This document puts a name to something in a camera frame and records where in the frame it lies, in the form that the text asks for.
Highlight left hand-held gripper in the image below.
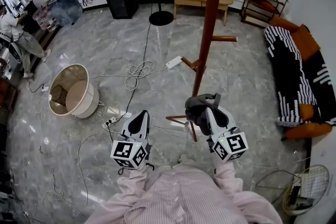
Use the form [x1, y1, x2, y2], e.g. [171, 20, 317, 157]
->
[110, 109, 153, 170]

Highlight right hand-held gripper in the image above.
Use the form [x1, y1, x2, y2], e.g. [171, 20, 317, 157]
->
[206, 106, 249, 163]

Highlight dark grey cap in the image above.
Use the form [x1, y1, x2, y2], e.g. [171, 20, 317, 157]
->
[185, 93, 222, 136]

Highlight brown wooden coat rack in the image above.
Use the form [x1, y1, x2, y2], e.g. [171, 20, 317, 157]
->
[165, 0, 238, 143]

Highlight person's right forearm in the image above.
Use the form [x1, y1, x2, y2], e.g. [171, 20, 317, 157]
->
[212, 156, 244, 194]

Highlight person's left forearm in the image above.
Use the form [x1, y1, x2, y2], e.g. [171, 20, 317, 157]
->
[117, 162, 154, 197]

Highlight white power strip with plugs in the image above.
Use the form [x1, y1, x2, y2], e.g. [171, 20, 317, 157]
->
[101, 116, 118, 129]

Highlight beige round basket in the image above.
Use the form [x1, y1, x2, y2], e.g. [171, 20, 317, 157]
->
[48, 63, 100, 119]

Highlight plain white power strip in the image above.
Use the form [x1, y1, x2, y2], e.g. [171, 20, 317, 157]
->
[165, 55, 183, 69]

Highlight person's pink striped shirt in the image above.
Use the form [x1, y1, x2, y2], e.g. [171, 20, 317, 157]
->
[83, 165, 283, 224]

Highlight black white striped blanket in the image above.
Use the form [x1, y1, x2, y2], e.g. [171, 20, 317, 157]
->
[264, 25, 336, 126]

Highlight small orange cushion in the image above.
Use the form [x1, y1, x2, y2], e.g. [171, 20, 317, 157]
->
[299, 103, 315, 122]

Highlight orange sofa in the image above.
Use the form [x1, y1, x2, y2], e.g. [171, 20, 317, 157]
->
[264, 16, 336, 142]

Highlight large orange cushion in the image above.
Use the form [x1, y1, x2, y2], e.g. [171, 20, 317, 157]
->
[291, 24, 321, 62]

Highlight dark low bench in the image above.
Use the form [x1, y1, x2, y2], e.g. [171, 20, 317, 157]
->
[30, 25, 61, 71]

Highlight grey marbled box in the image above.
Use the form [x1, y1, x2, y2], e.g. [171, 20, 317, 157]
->
[48, 0, 83, 26]

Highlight wrapped pack of bottles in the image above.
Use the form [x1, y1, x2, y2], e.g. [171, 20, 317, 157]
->
[33, 5, 57, 32]

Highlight coiled white cable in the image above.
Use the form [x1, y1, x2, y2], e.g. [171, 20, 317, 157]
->
[89, 60, 169, 92]

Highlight long black cable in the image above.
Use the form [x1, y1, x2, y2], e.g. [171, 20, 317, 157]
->
[106, 23, 153, 175]

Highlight metal frame shelf rack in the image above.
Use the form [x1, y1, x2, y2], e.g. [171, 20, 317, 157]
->
[240, 0, 289, 29]

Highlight gold wire basket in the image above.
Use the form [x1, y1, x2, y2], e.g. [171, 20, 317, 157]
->
[256, 164, 330, 216]

